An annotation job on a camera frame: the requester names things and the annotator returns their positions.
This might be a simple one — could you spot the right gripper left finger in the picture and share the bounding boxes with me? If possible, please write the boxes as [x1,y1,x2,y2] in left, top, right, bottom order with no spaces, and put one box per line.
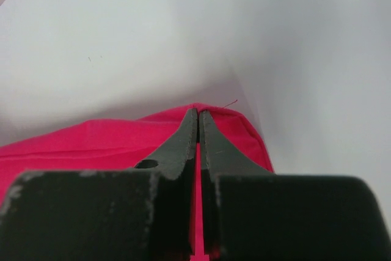
[1,109,198,260]

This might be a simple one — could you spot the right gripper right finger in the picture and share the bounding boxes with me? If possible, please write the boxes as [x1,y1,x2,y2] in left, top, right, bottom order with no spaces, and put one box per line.
[199,111,384,260]

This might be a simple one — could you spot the red t shirt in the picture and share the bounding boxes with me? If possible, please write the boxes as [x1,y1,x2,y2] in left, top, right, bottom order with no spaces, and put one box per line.
[1,105,273,260]

